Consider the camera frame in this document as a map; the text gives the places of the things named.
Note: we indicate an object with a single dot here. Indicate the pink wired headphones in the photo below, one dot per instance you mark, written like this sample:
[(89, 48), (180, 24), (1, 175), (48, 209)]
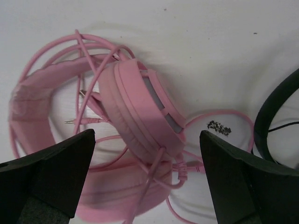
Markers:
[(123, 93)]

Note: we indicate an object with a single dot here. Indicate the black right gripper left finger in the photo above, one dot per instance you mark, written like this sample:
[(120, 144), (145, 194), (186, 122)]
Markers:
[(45, 187)]

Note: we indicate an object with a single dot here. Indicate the black thin on-ear headphones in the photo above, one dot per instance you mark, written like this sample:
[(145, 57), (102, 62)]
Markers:
[(268, 111)]

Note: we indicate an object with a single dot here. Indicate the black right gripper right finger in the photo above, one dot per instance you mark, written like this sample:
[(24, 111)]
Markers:
[(246, 189)]

